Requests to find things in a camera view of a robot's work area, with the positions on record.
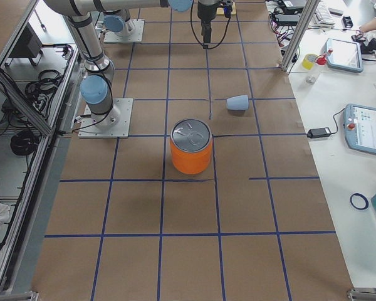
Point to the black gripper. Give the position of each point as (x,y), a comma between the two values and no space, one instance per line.
(205,12)

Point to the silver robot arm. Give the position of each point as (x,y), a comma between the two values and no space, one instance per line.
(179,6)
(96,88)

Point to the black power brick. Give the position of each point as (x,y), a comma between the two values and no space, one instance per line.
(287,19)

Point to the yellow tape roll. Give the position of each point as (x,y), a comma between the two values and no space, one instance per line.
(308,61)

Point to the white keyboard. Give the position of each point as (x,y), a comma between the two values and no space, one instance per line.
(322,15)

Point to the orange bin with grey lid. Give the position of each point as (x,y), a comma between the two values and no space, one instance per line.
(191,146)

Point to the far teach pendant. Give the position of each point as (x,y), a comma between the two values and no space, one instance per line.
(344,55)

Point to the teach pendant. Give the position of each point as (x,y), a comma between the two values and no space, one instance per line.
(360,127)
(344,55)

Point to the black power adapter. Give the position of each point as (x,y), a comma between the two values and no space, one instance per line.
(319,133)

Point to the near teach pendant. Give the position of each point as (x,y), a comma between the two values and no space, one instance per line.
(360,127)

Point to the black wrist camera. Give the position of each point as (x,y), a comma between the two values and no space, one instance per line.
(227,8)

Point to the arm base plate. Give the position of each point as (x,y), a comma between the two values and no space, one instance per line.
(116,124)
(125,31)

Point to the aluminium frame post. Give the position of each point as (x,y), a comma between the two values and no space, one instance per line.
(305,18)

